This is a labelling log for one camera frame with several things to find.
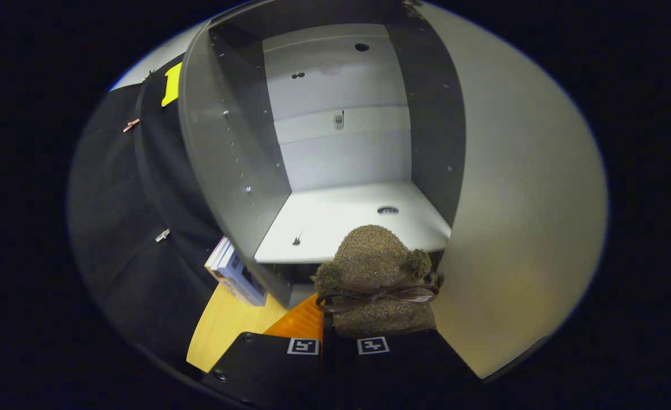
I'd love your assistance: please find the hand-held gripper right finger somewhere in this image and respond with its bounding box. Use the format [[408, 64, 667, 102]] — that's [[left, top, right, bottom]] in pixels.
[[321, 329, 481, 410]]

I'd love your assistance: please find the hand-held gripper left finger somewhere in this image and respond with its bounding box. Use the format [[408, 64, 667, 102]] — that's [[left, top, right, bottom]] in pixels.
[[201, 293, 324, 410]]

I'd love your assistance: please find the brown fuzzy shoe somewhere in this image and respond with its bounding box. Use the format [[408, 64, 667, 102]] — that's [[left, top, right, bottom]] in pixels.
[[311, 224, 444, 338]]

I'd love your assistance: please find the dark grey shoe cabinet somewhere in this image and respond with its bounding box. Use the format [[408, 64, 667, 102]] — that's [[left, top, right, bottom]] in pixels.
[[177, 0, 467, 308]]

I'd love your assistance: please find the blue paperback book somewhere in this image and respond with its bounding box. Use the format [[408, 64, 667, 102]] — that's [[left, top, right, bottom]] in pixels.
[[217, 245, 269, 307]]

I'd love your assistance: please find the white paperback book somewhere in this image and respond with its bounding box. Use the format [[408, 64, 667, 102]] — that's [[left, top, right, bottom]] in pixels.
[[204, 236, 233, 280]]

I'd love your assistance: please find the black backdrop cloth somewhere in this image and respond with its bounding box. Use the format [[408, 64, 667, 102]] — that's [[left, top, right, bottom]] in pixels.
[[68, 54, 228, 365]]

